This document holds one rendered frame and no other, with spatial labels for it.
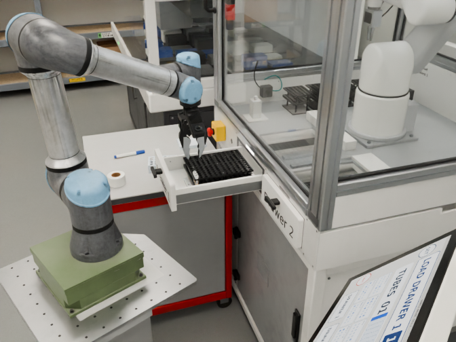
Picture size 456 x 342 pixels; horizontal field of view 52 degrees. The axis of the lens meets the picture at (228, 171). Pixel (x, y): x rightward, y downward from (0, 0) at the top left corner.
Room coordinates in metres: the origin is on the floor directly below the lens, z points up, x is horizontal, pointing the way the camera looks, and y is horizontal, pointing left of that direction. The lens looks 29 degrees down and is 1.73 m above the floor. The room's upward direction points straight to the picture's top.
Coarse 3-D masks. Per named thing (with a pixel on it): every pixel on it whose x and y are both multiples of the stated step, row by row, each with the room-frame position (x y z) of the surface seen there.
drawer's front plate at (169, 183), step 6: (156, 150) 1.59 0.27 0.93; (156, 156) 1.57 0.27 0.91; (162, 156) 1.54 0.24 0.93; (156, 162) 1.58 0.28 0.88; (162, 162) 1.49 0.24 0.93; (156, 168) 1.60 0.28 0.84; (162, 168) 1.45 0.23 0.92; (162, 174) 1.46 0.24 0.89; (168, 174) 1.40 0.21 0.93; (168, 180) 1.36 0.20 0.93; (162, 186) 1.49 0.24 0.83; (168, 186) 1.36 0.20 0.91; (174, 186) 1.34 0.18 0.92; (168, 192) 1.37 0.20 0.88; (174, 192) 1.34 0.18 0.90; (168, 198) 1.38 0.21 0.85; (174, 198) 1.34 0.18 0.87; (174, 204) 1.34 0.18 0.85; (174, 210) 1.34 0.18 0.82
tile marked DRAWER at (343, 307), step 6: (348, 294) 0.76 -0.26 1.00; (354, 294) 0.74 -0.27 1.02; (342, 300) 0.75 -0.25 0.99; (348, 300) 0.73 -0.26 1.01; (342, 306) 0.72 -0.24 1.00; (348, 306) 0.70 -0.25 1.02; (336, 312) 0.71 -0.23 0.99; (342, 312) 0.69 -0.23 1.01; (330, 318) 0.70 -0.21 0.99; (336, 318) 0.68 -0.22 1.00
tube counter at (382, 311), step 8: (384, 304) 0.62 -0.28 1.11; (392, 304) 0.60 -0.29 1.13; (376, 312) 0.61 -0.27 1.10; (384, 312) 0.59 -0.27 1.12; (376, 320) 0.58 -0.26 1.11; (384, 320) 0.56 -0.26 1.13; (368, 328) 0.57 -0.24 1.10; (376, 328) 0.55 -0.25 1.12; (368, 336) 0.54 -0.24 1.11; (376, 336) 0.53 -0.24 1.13
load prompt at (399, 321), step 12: (420, 264) 0.68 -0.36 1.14; (432, 264) 0.65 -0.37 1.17; (420, 276) 0.64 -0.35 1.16; (408, 288) 0.62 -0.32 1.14; (420, 288) 0.60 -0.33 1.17; (408, 300) 0.58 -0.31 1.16; (396, 312) 0.57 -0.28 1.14; (408, 312) 0.54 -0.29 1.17; (396, 324) 0.53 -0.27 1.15; (408, 324) 0.51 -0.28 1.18; (384, 336) 0.52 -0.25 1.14; (396, 336) 0.50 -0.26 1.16
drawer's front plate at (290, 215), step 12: (264, 180) 1.39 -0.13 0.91; (264, 192) 1.38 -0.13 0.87; (276, 192) 1.29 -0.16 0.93; (264, 204) 1.38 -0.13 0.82; (288, 204) 1.22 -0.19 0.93; (276, 216) 1.28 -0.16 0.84; (288, 216) 1.20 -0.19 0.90; (300, 216) 1.15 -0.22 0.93; (288, 228) 1.19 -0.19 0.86; (300, 228) 1.13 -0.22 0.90; (300, 240) 1.14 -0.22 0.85
